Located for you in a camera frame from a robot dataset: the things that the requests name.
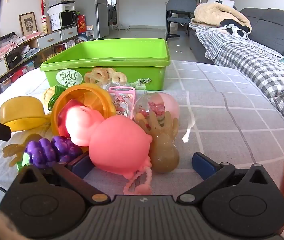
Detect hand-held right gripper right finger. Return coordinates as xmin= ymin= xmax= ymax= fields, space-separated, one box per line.
xmin=177 ymin=152 xmax=280 ymax=204

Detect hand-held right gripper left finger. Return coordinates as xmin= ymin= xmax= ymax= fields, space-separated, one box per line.
xmin=13 ymin=152 xmax=111 ymax=204

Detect yellow sticky hand toy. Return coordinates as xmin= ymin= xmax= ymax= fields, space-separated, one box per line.
xmin=2 ymin=132 xmax=42 ymax=168

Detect yellow toy pot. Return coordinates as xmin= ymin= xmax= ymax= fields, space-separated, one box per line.
xmin=0 ymin=96 xmax=52 ymax=132

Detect purple toy grapes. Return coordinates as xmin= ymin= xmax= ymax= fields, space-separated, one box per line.
xmin=17 ymin=134 xmax=82 ymax=173

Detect pink cartoon animal toy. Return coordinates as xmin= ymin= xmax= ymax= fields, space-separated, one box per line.
xmin=57 ymin=100 xmax=154 ymax=195

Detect yellow toy corn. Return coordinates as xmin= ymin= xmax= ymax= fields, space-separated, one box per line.
xmin=41 ymin=85 xmax=66 ymax=112

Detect orange plastic bowl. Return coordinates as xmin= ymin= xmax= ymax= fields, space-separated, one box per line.
xmin=51 ymin=83 xmax=117 ymax=138

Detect clear pink capsule ball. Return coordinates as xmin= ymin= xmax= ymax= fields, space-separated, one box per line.
xmin=133 ymin=92 xmax=180 ymax=130

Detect pink cartoon card box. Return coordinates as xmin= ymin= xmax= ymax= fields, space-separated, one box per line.
xmin=108 ymin=86 xmax=136 ymax=120

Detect green plastic storage box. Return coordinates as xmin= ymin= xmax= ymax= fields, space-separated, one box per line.
xmin=40 ymin=38 xmax=171 ymax=92

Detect grey checked tablecloth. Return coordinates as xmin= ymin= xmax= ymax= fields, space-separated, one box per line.
xmin=0 ymin=60 xmax=284 ymax=240

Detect red storage bin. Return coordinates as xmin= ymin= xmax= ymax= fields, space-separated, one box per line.
xmin=12 ymin=66 xmax=36 ymax=80

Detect pink lace cloth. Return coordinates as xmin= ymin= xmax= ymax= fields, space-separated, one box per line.
xmin=0 ymin=31 xmax=48 ymax=60

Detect white wooden cabinet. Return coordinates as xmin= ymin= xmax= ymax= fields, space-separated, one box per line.
xmin=0 ymin=26 xmax=79 ymax=98

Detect white red printed box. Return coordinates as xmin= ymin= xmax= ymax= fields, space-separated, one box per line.
xmin=53 ymin=40 xmax=75 ymax=53

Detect framed cartoon picture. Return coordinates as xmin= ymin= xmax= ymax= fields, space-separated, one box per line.
xmin=19 ymin=12 xmax=38 ymax=37

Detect grey checked sofa cover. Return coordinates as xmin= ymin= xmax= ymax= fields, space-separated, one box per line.
xmin=189 ymin=22 xmax=284 ymax=137

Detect blue printed box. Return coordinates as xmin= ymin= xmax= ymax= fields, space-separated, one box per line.
xmin=73 ymin=35 xmax=89 ymax=46

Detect red gift box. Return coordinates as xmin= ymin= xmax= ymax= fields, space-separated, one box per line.
xmin=77 ymin=14 xmax=87 ymax=33

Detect white printer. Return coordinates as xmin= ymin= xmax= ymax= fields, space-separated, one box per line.
xmin=47 ymin=1 xmax=76 ymax=16

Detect black and white garment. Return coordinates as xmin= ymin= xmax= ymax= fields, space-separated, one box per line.
xmin=220 ymin=19 xmax=251 ymax=40

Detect beige blanket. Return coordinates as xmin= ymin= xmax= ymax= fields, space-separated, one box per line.
xmin=191 ymin=3 xmax=253 ymax=34

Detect grey sofa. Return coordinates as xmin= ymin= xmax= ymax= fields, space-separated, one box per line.
xmin=189 ymin=7 xmax=284 ymax=65

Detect silver refrigerator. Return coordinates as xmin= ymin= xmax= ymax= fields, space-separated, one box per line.
xmin=72 ymin=0 xmax=110 ymax=40

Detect grey chair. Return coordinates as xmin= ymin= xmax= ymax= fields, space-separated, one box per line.
xmin=165 ymin=0 xmax=200 ymax=40

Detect white printed pillow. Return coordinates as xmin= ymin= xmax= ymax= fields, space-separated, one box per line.
xmin=207 ymin=0 xmax=236 ymax=8

